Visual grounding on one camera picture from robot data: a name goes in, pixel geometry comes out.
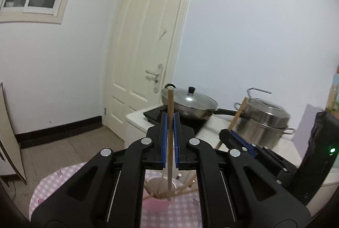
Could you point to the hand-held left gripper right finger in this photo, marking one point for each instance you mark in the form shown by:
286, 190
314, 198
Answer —
177, 143

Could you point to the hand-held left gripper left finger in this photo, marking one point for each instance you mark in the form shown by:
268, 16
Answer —
164, 138

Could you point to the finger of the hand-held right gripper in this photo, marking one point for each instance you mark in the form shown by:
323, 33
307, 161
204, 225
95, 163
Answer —
245, 143
227, 138

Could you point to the wooden chopstick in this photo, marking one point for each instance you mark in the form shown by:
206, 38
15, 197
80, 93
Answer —
185, 191
170, 106
238, 114
189, 183

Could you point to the pink cup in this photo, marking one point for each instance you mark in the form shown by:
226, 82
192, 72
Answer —
156, 204

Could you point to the stainless steel steamer pot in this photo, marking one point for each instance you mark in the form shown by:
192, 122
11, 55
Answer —
262, 127

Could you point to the black induction cooktop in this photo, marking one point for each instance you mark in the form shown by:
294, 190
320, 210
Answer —
153, 116

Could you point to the white counter cabinet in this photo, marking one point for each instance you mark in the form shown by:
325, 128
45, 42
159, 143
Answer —
136, 134

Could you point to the white plastic board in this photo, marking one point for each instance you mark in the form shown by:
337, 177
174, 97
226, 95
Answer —
304, 122

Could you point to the steel frying pan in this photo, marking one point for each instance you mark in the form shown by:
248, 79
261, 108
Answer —
190, 110

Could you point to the glass pan lid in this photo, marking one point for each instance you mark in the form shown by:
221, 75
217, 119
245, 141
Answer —
198, 99

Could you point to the cream panel door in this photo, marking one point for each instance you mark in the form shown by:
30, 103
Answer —
143, 45

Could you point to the white door hook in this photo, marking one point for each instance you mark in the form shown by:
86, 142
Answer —
163, 32

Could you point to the pink checkered tablecloth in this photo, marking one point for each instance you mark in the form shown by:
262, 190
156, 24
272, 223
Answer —
50, 185

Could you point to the leaning wooden board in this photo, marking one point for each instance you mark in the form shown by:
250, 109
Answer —
10, 143

